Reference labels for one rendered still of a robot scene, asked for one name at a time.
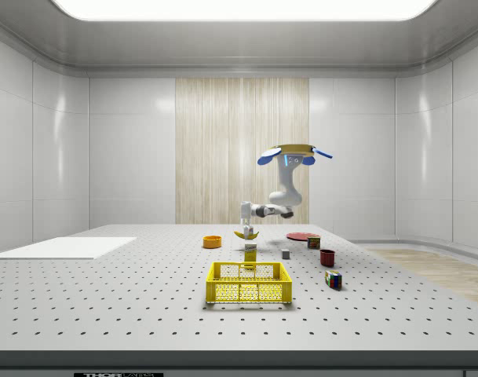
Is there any puzzle cube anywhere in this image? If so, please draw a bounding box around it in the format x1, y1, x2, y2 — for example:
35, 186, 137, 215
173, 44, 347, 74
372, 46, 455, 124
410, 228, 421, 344
324, 269, 344, 291

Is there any red mug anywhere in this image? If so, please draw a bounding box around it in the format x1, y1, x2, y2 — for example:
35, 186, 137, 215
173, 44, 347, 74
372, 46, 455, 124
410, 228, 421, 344
319, 248, 337, 269

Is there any drone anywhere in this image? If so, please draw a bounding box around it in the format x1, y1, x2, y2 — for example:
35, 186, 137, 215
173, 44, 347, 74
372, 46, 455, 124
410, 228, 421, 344
257, 143, 334, 167

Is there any yellow basket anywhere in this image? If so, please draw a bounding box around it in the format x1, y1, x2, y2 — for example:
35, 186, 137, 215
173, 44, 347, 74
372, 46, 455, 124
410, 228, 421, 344
205, 260, 294, 306

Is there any white board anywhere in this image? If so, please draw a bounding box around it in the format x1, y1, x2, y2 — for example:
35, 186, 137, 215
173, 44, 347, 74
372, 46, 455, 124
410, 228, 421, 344
0, 236, 138, 261

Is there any red plate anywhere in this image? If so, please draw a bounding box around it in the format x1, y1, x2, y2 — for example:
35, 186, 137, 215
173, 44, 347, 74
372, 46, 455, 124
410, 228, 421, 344
285, 231, 322, 243

